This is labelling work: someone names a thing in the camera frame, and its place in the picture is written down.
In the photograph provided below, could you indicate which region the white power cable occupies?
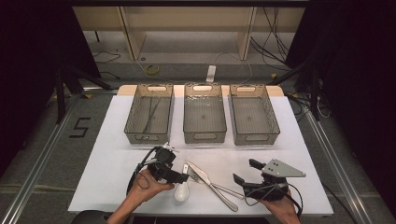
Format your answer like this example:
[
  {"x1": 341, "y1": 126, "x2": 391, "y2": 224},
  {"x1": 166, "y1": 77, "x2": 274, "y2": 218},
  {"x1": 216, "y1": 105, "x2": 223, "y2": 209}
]
[{"x1": 214, "y1": 50, "x2": 254, "y2": 86}]

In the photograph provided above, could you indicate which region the metal fork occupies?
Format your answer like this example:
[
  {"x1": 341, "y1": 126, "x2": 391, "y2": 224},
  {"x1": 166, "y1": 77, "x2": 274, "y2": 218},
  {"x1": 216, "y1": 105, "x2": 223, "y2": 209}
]
[{"x1": 188, "y1": 169, "x2": 247, "y2": 201}]

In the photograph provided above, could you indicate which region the person's left hand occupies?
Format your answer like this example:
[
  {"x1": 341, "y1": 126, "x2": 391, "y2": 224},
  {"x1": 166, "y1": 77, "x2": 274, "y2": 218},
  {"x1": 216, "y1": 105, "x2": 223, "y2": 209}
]
[{"x1": 127, "y1": 167, "x2": 176, "y2": 205}]

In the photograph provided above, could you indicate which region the metal chopstick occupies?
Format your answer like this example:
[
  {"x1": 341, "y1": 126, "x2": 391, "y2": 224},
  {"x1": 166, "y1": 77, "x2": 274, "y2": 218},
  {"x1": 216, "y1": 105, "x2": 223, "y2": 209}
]
[
  {"x1": 145, "y1": 98, "x2": 161, "y2": 133},
  {"x1": 143, "y1": 97, "x2": 154, "y2": 134}
]

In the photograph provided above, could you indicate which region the black metal stand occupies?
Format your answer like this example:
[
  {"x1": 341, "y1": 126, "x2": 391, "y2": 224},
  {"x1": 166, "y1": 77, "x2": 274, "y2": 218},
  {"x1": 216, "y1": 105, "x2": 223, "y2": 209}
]
[
  {"x1": 54, "y1": 64, "x2": 115, "y2": 125},
  {"x1": 267, "y1": 59, "x2": 322, "y2": 122}
]

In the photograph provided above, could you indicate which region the white table sheet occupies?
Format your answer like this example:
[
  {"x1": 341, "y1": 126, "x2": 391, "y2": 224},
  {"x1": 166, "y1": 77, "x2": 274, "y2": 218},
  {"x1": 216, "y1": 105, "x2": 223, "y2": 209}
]
[{"x1": 67, "y1": 94, "x2": 334, "y2": 217}]

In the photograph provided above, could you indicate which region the bundle of black cables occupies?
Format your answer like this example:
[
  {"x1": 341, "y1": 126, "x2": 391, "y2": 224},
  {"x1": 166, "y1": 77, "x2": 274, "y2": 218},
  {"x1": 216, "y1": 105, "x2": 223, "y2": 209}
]
[{"x1": 250, "y1": 6, "x2": 292, "y2": 73}]

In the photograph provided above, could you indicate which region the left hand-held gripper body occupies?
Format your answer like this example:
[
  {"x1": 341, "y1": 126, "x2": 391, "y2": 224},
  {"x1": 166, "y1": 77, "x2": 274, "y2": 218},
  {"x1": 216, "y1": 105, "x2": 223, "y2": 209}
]
[{"x1": 146, "y1": 142, "x2": 181, "y2": 183}]

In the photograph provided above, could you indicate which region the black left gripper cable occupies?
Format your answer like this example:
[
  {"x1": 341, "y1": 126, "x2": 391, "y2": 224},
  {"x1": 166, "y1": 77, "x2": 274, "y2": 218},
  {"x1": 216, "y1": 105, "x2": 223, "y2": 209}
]
[{"x1": 125, "y1": 147, "x2": 159, "y2": 196}]

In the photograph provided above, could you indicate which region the white ceramic spoon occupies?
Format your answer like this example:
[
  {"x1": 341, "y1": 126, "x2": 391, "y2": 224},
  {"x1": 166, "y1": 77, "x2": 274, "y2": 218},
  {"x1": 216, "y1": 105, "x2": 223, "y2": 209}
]
[{"x1": 174, "y1": 163, "x2": 191, "y2": 203}]

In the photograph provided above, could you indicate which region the dark curtain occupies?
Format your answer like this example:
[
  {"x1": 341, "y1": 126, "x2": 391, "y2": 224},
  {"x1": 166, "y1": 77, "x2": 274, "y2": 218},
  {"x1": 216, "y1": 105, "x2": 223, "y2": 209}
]
[
  {"x1": 0, "y1": 0, "x2": 101, "y2": 175},
  {"x1": 285, "y1": 0, "x2": 396, "y2": 216}
]

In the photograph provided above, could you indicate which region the white power strip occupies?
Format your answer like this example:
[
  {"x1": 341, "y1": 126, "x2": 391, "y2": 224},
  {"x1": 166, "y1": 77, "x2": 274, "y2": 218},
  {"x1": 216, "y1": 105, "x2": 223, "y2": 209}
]
[{"x1": 205, "y1": 64, "x2": 218, "y2": 84}]

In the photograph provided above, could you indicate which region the beige wooden shelf unit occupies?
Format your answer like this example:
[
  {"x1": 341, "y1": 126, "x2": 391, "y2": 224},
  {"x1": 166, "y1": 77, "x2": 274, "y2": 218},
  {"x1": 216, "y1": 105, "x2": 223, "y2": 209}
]
[{"x1": 71, "y1": 6, "x2": 306, "y2": 62}]

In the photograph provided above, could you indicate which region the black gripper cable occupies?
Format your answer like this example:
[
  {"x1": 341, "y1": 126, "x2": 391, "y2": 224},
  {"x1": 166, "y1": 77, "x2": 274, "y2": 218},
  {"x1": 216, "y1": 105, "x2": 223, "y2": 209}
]
[
  {"x1": 244, "y1": 183, "x2": 304, "y2": 217},
  {"x1": 125, "y1": 147, "x2": 159, "y2": 196}
]

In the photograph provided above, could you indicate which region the clear grey plastic basket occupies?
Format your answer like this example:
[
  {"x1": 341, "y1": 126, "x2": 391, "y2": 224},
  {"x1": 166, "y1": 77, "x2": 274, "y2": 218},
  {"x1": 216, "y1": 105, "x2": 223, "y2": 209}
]
[
  {"x1": 228, "y1": 83, "x2": 281, "y2": 147},
  {"x1": 123, "y1": 83, "x2": 176, "y2": 146},
  {"x1": 182, "y1": 82, "x2": 228, "y2": 145}
]

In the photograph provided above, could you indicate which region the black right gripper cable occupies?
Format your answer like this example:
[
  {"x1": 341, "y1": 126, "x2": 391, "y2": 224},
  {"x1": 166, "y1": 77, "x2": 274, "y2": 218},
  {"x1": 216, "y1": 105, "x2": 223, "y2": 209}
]
[{"x1": 244, "y1": 183, "x2": 304, "y2": 217}]

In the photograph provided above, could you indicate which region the thin black floor cable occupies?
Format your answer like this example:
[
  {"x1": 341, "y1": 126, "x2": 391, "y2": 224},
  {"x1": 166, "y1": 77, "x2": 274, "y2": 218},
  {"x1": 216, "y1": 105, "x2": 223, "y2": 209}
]
[{"x1": 92, "y1": 50, "x2": 121, "y2": 65}]

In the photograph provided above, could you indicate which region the metal table knife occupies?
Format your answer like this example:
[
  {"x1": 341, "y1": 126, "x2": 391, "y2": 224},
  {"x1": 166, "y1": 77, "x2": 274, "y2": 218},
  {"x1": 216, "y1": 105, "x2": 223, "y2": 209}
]
[{"x1": 185, "y1": 160, "x2": 239, "y2": 213}]

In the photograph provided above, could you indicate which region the person's right hand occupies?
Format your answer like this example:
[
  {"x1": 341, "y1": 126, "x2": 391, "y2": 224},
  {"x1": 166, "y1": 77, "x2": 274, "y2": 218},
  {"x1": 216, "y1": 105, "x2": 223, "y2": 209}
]
[{"x1": 260, "y1": 189, "x2": 301, "y2": 224}]

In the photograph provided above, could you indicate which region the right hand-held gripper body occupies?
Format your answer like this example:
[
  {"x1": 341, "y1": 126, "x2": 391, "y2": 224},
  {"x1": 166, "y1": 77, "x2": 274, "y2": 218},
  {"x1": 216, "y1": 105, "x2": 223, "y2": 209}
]
[{"x1": 242, "y1": 158, "x2": 306, "y2": 203}]

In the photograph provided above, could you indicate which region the aluminium floor rail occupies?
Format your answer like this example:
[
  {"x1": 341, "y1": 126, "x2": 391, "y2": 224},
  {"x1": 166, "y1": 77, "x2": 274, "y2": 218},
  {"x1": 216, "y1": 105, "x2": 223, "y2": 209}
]
[
  {"x1": 303, "y1": 108, "x2": 375, "y2": 224},
  {"x1": 0, "y1": 92, "x2": 82, "y2": 224}
]

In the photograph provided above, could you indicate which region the black round stool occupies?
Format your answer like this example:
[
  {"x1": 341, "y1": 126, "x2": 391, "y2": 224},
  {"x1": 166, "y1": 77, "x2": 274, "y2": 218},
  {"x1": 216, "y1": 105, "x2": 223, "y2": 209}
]
[{"x1": 70, "y1": 209, "x2": 110, "y2": 224}]

